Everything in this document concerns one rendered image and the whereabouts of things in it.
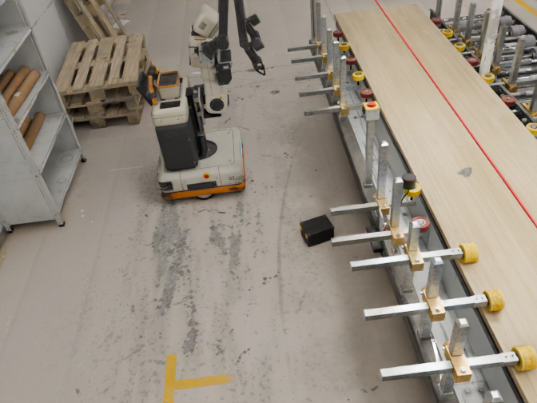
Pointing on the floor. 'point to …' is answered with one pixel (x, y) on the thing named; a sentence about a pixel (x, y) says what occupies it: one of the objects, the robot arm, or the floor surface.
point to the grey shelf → (9, 203)
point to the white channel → (491, 36)
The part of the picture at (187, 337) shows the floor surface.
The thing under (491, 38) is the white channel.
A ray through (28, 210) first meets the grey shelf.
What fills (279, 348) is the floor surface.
